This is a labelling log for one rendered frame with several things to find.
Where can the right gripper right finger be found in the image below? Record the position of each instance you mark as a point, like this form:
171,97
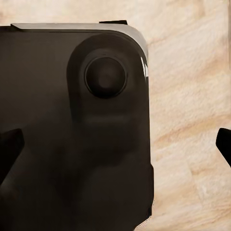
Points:
223,142

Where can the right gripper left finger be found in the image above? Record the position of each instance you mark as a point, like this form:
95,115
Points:
11,144

